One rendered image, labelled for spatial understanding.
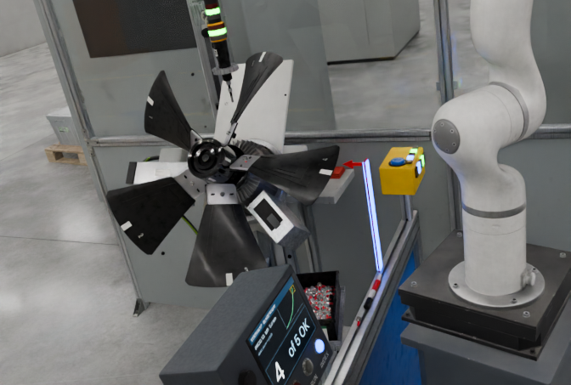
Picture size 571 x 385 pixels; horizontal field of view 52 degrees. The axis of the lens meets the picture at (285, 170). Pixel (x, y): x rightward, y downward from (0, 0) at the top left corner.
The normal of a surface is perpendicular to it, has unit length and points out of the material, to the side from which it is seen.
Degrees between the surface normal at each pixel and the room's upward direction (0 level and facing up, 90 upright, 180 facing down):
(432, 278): 2
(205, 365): 15
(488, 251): 89
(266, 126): 50
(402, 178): 90
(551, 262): 2
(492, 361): 0
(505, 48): 109
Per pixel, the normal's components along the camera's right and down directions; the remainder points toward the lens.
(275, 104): -0.41, -0.26
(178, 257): -0.39, 0.42
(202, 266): 0.08, -0.29
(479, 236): -0.69, 0.36
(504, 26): -0.17, 0.53
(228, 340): -0.40, -0.88
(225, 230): 0.30, -0.39
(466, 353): -0.18, -0.91
